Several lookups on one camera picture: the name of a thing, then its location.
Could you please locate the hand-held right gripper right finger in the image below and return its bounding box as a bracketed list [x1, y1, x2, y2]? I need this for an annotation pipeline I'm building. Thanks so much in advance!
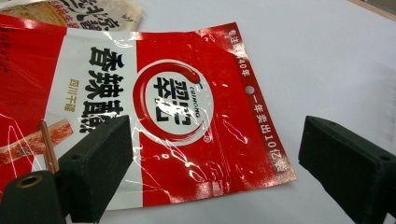
[298, 115, 396, 224]

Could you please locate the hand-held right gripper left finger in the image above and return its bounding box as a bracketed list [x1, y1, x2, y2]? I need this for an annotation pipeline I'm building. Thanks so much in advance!
[57, 114, 134, 224]

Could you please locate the red seasoning packet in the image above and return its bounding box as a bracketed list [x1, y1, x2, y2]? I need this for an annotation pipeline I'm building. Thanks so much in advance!
[0, 13, 298, 209]

